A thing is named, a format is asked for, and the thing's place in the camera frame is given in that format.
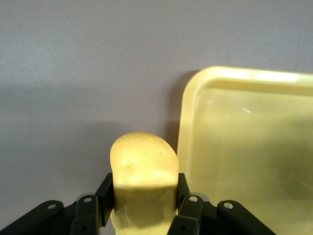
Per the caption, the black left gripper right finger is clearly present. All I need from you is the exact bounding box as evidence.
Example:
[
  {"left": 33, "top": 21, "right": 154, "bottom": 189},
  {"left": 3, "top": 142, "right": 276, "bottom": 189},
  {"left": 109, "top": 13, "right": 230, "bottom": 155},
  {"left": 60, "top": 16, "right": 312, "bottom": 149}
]
[{"left": 166, "top": 172, "right": 276, "bottom": 235}]

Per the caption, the yellow plastic tray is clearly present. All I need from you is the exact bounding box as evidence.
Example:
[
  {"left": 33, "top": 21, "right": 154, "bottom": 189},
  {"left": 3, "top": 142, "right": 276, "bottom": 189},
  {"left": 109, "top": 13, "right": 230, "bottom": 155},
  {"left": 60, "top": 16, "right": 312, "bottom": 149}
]
[{"left": 176, "top": 65, "right": 313, "bottom": 235}]

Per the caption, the yellow potato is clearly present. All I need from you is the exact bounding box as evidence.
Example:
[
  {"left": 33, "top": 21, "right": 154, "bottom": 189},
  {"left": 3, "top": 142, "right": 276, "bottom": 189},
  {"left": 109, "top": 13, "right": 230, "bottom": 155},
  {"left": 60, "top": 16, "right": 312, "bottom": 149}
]
[{"left": 110, "top": 131, "right": 180, "bottom": 235}]

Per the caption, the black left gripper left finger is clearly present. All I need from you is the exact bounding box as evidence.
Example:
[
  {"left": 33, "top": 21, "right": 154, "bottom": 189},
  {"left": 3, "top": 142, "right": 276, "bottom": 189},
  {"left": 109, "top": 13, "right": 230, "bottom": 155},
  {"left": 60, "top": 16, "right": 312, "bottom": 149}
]
[{"left": 0, "top": 172, "right": 115, "bottom": 235}]

